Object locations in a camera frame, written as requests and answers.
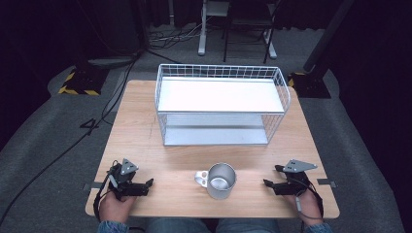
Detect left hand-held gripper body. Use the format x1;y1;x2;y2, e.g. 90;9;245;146
107;157;151;201

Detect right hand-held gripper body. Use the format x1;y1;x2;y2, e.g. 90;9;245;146
275;158;319;197

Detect silver metal mug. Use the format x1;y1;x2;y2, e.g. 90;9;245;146
193;162;238;200

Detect white wire shelf rack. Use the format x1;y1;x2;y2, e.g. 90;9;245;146
154;63;292;148

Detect person's left hand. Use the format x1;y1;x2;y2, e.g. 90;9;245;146
98;189;137;225

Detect person's right hand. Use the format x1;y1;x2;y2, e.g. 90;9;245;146
284;189;326;226

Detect grey tape piece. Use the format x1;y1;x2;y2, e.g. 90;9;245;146
82;182;104;192
316;178;338;189

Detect person's legs in jeans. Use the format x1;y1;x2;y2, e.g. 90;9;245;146
142;216;282;233

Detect black yellow striped stand base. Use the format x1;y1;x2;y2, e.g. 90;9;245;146
287;71;332;100
57;65;111;97

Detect black stand pole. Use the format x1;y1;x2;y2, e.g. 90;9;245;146
302;0;357;74

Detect black chair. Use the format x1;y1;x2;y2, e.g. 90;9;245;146
222;0;284;65

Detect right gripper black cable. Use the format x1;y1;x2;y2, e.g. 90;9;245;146
292;176;326;221

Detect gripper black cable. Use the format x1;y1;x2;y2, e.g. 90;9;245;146
292;176;326;221
92;160;121;222

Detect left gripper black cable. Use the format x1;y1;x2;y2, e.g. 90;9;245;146
92;160;121;222

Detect black floor cable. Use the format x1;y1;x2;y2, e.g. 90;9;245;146
0;51;140;226

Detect bundle of floor cables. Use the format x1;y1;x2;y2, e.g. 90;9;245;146
147;18;208;51

